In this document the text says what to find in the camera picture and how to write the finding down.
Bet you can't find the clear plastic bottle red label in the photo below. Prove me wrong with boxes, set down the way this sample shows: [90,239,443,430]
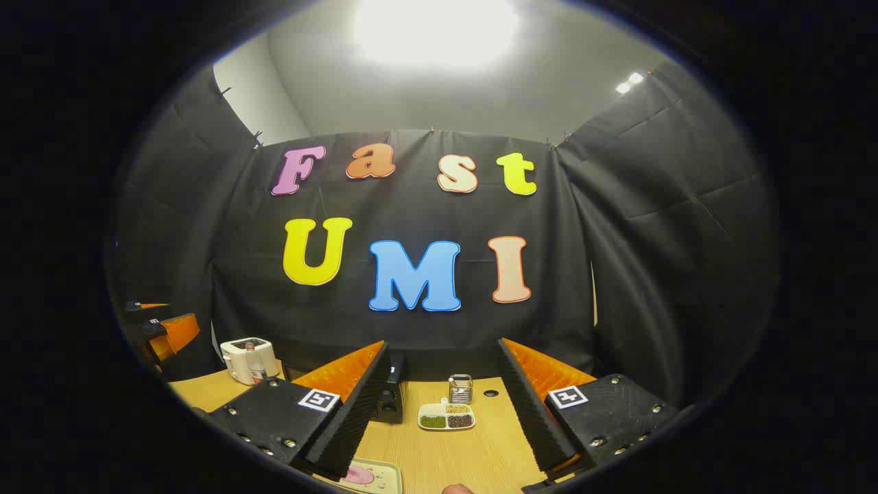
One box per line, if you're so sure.
[245,343,269,385]

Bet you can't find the cream square plate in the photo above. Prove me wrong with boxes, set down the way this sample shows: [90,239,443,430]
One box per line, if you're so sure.
[321,458,404,494]

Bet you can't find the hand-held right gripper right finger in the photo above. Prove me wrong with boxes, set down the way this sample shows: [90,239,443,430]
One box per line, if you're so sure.
[497,337,681,474]

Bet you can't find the ceiling light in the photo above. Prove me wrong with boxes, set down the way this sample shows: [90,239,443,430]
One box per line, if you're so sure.
[353,0,520,69]

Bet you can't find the black backdrop cloth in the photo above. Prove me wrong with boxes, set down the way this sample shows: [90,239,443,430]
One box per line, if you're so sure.
[106,62,783,412]

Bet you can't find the white toaster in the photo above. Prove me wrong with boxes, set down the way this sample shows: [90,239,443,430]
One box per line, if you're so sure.
[219,336,281,386]

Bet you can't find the black electric oven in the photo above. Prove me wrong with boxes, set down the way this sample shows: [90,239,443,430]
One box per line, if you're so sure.
[372,353,410,424]

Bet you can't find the white divided plate with beans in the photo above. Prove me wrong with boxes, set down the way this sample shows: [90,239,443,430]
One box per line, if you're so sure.
[418,398,476,432]

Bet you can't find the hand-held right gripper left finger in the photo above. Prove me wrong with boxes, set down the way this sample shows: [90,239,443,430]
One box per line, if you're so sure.
[208,340,392,480]

